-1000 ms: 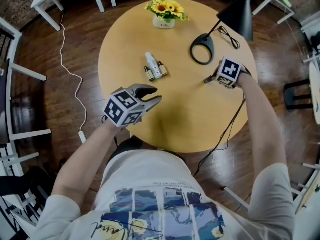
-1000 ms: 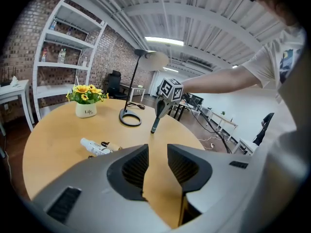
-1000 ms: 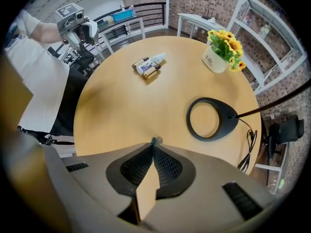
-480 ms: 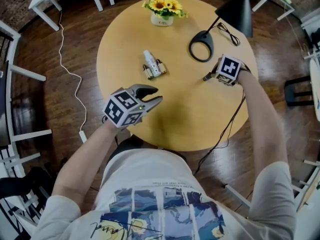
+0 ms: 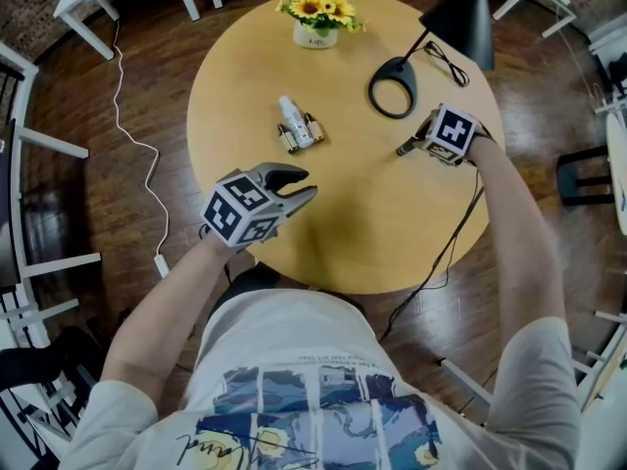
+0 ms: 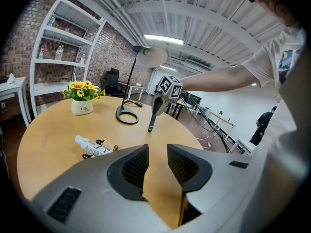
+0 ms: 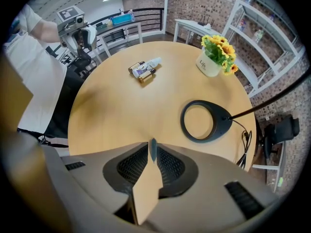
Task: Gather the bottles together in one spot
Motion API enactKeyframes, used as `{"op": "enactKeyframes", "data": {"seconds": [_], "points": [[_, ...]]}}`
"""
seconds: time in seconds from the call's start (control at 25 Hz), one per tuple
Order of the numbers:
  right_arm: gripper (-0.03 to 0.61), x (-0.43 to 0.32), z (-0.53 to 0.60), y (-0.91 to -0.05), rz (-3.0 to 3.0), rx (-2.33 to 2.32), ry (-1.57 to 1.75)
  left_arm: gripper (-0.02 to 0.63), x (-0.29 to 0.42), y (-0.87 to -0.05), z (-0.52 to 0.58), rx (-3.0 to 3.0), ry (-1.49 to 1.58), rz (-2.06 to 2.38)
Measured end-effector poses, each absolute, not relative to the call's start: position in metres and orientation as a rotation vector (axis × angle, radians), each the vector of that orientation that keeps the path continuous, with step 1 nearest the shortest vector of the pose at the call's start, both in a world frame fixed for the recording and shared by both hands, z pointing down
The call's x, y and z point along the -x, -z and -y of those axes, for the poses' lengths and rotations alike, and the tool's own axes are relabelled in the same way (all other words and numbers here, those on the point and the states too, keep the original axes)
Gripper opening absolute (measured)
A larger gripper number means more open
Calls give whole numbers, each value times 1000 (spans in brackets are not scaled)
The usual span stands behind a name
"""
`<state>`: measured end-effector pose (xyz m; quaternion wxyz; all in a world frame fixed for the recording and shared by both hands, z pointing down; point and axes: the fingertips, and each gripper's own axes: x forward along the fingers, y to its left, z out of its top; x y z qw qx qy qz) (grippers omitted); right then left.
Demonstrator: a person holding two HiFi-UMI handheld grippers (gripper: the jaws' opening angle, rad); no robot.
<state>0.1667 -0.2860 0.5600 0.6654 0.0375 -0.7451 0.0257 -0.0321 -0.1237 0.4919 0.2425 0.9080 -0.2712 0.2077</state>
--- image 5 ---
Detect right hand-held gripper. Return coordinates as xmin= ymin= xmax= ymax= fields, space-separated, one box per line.
xmin=413 ymin=104 xmax=479 ymax=165

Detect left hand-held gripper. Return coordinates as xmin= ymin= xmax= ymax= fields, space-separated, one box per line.
xmin=200 ymin=163 xmax=319 ymax=253

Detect white small bottle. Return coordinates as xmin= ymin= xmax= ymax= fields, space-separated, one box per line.
xmin=278 ymin=95 xmax=314 ymax=149

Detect person's left forearm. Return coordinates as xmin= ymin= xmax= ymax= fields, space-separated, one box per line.
xmin=100 ymin=235 xmax=234 ymax=420

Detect person's right forearm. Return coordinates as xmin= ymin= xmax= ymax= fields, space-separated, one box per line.
xmin=462 ymin=137 xmax=572 ymax=361

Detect black desk lamp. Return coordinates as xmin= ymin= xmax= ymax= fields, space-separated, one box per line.
xmin=368 ymin=0 xmax=496 ymax=119

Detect person's dark trousers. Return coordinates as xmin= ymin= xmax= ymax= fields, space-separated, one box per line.
xmin=215 ymin=264 xmax=366 ymax=322

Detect person's white printed T-shirt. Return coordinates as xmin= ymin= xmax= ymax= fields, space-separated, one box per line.
xmin=72 ymin=289 xmax=584 ymax=470

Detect sunflowers in white pot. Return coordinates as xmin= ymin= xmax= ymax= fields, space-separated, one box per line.
xmin=275 ymin=0 xmax=367 ymax=51

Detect white round table black legs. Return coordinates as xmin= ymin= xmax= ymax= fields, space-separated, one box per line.
xmin=556 ymin=113 xmax=627 ymax=237

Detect black mesh office chair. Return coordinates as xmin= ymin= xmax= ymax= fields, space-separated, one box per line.
xmin=0 ymin=325 xmax=107 ymax=410

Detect black lamp cable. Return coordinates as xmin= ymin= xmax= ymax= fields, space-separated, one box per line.
xmin=423 ymin=40 xmax=470 ymax=88

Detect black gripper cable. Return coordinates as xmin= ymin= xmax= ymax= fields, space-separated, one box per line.
xmin=379 ymin=162 xmax=486 ymax=345

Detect white floor cable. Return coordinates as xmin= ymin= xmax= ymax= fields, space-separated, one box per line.
xmin=111 ymin=20 xmax=170 ymax=263

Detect white metal frame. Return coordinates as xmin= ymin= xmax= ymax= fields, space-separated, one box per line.
xmin=440 ymin=357 xmax=494 ymax=410

